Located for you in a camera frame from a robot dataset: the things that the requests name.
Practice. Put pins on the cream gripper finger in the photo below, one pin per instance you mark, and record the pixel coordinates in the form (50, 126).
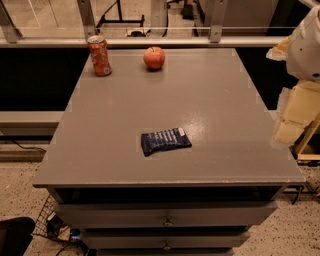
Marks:
(296, 109)

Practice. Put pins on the blue rxbar blueberry wrapper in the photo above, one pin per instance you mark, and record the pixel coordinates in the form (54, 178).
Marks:
(165, 140)

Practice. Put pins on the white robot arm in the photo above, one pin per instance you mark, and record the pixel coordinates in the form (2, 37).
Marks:
(301, 51)

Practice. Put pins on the red apple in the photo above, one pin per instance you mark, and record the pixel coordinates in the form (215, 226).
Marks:
(154, 57)

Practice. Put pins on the grey upper drawer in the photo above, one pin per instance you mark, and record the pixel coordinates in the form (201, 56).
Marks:
(217, 214)

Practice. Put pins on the grey drawer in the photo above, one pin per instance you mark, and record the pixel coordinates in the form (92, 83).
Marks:
(168, 239)
(217, 214)

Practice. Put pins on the grey lower drawer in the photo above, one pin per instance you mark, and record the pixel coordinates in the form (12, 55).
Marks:
(168, 239)

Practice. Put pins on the black stand base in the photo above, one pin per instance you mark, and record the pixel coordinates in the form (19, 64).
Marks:
(119, 20)

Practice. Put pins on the orange soda can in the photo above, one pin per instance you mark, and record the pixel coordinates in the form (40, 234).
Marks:
(99, 55)

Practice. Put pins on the grey metal railing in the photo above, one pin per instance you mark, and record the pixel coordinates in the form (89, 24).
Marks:
(69, 23)

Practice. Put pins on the black chair corner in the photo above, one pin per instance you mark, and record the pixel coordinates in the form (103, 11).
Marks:
(15, 236)

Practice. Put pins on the yellow wooden frame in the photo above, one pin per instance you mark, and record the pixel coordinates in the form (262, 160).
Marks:
(301, 147)

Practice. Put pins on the wire mesh basket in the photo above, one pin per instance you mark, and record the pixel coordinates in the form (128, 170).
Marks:
(48, 224)

